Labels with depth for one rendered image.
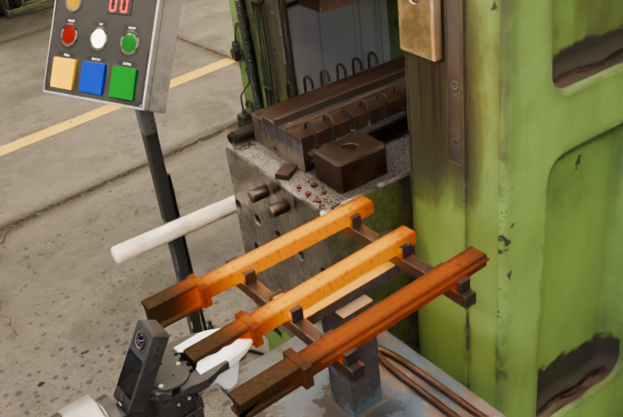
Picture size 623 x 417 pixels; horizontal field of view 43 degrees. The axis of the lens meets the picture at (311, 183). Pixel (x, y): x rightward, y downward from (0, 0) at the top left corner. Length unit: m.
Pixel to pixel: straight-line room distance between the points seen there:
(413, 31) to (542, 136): 0.28
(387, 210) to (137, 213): 1.95
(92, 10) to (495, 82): 1.08
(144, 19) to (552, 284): 1.07
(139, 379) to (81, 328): 1.82
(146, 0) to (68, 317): 1.36
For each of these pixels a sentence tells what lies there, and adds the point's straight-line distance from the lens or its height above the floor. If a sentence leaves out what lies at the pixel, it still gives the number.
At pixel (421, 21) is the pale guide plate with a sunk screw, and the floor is 1.25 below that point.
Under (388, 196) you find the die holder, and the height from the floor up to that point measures 0.88.
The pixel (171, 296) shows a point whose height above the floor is 1.00.
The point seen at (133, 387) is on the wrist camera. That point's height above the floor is 1.01.
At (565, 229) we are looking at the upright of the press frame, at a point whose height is 0.78.
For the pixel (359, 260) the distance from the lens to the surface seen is 1.20.
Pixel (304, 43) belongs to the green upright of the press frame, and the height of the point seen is 1.07.
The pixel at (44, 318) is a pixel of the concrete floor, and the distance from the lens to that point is 2.95.
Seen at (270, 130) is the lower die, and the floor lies 0.97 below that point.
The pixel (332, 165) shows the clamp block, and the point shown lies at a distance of 1.49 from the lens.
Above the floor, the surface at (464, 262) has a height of 1.00.
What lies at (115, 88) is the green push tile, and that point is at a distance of 1.93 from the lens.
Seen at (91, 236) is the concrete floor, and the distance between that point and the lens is 3.31.
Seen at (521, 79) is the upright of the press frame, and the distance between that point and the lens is 1.29.
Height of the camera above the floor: 1.70
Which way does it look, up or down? 31 degrees down
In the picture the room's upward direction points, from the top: 7 degrees counter-clockwise
